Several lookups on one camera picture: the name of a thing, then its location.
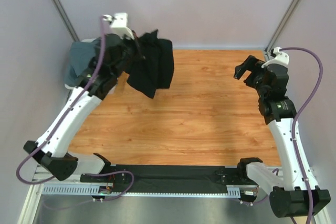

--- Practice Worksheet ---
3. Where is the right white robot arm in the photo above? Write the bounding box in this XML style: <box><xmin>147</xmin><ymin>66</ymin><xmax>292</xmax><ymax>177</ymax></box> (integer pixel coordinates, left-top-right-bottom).
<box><xmin>234</xmin><ymin>55</ymin><xmax>331</xmax><ymax>219</ymax></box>

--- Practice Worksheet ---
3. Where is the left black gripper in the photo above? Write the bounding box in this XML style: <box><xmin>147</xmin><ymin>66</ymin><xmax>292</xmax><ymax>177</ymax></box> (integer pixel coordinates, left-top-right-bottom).
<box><xmin>114</xmin><ymin>29</ymin><xmax>148</xmax><ymax>77</ymax></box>

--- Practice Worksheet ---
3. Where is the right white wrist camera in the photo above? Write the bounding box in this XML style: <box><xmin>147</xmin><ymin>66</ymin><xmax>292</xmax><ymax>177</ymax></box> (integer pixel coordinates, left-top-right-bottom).
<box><xmin>261</xmin><ymin>47</ymin><xmax>289</xmax><ymax>68</ymax></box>

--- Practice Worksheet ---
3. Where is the black t-shirt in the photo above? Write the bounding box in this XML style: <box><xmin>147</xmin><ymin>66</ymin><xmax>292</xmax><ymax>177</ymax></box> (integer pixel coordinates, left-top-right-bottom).
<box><xmin>125</xmin><ymin>29</ymin><xmax>174</xmax><ymax>99</ymax></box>

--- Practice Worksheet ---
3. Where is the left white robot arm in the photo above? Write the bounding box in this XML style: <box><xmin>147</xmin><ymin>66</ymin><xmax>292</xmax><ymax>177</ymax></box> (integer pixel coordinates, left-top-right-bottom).
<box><xmin>23</xmin><ymin>34</ymin><xmax>143</xmax><ymax>183</ymax></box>

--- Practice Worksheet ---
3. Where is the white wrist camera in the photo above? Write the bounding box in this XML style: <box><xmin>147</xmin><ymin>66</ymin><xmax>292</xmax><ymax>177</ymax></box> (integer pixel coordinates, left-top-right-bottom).
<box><xmin>261</xmin><ymin>47</ymin><xmax>289</xmax><ymax>68</ymax></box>
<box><xmin>102</xmin><ymin>13</ymin><xmax>134</xmax><ymax>40</ymax></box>

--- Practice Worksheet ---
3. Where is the teal grey t-shirt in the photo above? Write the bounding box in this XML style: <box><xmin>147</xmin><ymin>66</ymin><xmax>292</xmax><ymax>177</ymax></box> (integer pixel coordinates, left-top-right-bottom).
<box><xmin>64</xmin><ymin>38</ymin><xmax>100</xmax><ymax>90</ymax></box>

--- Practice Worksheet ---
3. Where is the white laundry basket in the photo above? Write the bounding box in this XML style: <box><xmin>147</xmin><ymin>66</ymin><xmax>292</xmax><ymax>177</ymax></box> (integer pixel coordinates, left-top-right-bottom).
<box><xmin>64</xmin><ymin>38</ymin><xmax>116</xmax><ymax>95</ymax></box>

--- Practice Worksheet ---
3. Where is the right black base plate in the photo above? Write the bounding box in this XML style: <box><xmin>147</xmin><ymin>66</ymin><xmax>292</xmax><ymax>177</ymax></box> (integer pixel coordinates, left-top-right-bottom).
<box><xmin>215</xmin><ymin>167</ymin><xmax>257</xmax><ymax>186</ymax></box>

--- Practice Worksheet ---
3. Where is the slotted grey cable duct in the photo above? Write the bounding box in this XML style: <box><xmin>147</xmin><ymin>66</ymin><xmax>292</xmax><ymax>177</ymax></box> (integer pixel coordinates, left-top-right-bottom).
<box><xmin>42</xmin><ymin>184</ymin><xmax>240</xmax><ymax>199</ymax></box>

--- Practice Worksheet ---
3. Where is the corner aluminium post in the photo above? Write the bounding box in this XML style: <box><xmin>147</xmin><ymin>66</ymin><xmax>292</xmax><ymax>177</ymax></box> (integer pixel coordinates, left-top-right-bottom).
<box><xmin>264</xmin><ymin>0</ymin><xmax>301</xmax><ymax>52</ymax></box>
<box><xmin>51</xmin><ymin>0</ymin><xmax>79</xmax><ymax>41</ymax></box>

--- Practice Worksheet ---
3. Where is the left corner aluminium post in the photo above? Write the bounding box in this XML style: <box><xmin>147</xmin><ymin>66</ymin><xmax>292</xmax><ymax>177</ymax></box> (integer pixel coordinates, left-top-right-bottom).
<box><xmin>51</xmin><ymin>0</ymin><xmax>79</xmax><ymax>41</ymax></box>

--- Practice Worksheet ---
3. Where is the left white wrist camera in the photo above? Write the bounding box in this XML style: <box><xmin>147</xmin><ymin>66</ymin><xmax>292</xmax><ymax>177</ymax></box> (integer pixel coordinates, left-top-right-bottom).
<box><xmin>102</xmin><ymin>13</ymin><xmax>134</xmax><ymax>40</ymax></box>

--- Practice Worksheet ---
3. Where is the right corner aluminium post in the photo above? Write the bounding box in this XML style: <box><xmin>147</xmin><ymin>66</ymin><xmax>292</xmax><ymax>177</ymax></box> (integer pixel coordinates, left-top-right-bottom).
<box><xmin>264</xmin><ymin>0</ymin><xmax>301</xmax><ymax>52</ymax></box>

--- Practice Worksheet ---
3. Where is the aluminium frame rail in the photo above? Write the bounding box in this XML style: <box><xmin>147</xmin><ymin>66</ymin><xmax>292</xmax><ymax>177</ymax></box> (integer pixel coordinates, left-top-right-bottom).
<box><xmin>33</xmin><ymin>165</ymin><xmax>90</xmax><ymax>185</ymax></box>

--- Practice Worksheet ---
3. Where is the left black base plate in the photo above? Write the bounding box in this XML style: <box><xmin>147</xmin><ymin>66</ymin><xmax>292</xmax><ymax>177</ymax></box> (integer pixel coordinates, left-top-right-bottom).
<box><xmin>80</xmin><ymin>165</ymin><xmax>132</xmax><ymax>184</ymax></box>

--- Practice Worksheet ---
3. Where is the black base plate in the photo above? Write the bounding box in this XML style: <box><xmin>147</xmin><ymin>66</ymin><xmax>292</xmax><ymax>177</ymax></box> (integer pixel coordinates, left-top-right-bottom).
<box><xmin>80</xmin><ymin>165</ymin><xmax>132</xmax><ymax>184</ymax></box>
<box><xmin>215</xmin><ymin>167</ymin><xmax>257</xmax><ymax>186</ymax></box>

